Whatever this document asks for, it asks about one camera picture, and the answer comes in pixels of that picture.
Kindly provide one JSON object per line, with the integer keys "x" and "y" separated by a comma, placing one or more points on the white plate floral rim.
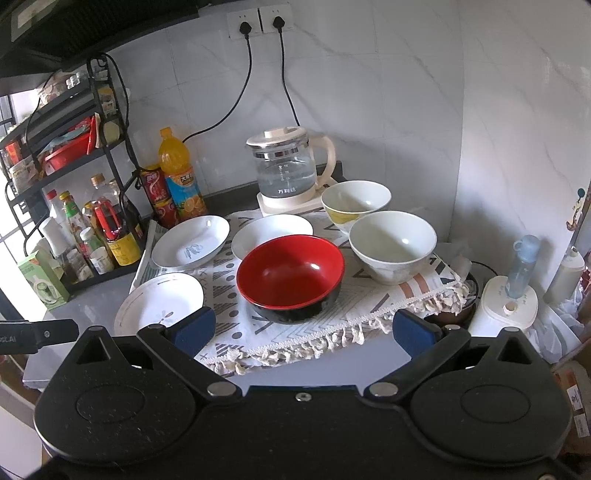
{"x": 163, "y": 300}

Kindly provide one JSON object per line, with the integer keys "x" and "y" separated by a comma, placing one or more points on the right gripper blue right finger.
{"x": 430, "y": 348}

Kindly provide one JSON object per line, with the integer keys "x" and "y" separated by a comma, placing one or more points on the red plastic basin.
{"x": 74, "y": 144}

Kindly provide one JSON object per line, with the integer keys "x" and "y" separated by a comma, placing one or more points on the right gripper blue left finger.
{"x": 176, "y": 346}

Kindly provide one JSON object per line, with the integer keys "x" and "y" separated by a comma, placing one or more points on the orange juice bottle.
{"x": 174, "y": 161}

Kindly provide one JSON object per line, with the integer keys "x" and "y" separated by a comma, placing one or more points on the red snack can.
{"x": 154, "y": 183}

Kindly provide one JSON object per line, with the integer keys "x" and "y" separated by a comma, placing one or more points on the plain white bowl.
{"x": 393, "y": 246}

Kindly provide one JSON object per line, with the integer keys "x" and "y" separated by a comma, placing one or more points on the patterned fringed table cloth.
{"x": 244, "y": 341}

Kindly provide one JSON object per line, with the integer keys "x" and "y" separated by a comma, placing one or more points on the cream kettle base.
{"x": 306, "y": 202}

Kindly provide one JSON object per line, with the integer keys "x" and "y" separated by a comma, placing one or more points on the red black bowl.
{"x": 292, "y": 278}

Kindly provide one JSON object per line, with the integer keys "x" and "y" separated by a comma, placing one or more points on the white wall socket right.
{"x": 268, "y": 15}

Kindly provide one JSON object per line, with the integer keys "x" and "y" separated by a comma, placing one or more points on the white capped seasoning jar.
{"x": 97, "y": 252}

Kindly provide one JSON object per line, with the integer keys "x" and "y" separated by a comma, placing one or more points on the white bottle at right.
{"x": 566, "y": 278}

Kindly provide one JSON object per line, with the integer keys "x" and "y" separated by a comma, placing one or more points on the white bowl yellow pattern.
{"x": 349, "y": 201}

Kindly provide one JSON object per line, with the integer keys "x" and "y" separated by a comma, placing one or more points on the white plate plain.
{"x": 261, "y": 230}

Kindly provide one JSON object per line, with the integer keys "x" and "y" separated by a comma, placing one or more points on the glass electric kettle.
{"x": 291, "y": 162}

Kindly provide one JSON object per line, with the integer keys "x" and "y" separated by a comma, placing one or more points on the blue water bottle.
{"x": 526, "y": 252}

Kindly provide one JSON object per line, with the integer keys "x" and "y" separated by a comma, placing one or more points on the green carton box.
{"x": 37, "y": 270}

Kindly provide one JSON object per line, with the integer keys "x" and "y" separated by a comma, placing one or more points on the green label sauce bottle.
{"x": 75, "y": 219}

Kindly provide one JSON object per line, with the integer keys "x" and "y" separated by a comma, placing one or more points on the white plate blue Sweet logo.
{"x": 191, "y": 244}

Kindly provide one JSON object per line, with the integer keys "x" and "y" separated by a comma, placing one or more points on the dark soy sauce jug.
{"x": 119, "y": 239}

